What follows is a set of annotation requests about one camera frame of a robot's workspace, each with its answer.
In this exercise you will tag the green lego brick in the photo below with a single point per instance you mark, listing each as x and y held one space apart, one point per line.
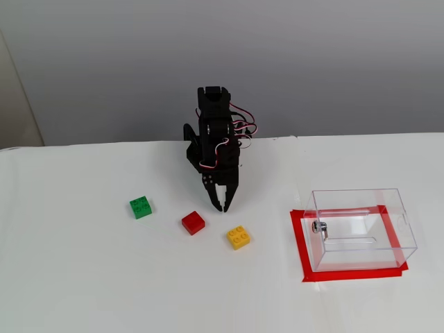
141 207

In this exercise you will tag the red lego brick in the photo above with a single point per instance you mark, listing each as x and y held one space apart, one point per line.
193 222

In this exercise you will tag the yellow lego brick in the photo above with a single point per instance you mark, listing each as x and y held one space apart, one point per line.
239 238

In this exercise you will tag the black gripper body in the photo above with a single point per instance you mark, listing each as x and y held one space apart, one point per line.
225 178

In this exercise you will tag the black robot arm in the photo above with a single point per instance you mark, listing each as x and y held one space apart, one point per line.
213 104

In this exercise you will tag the red tape rectangle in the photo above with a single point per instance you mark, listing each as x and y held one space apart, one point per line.
350 275

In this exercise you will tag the silver cam lock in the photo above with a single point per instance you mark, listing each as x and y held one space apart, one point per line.
320 229

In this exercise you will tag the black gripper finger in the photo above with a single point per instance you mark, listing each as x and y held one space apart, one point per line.
209 187
230 194

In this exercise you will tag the transparent acrylic box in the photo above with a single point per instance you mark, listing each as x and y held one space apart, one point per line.
360 256

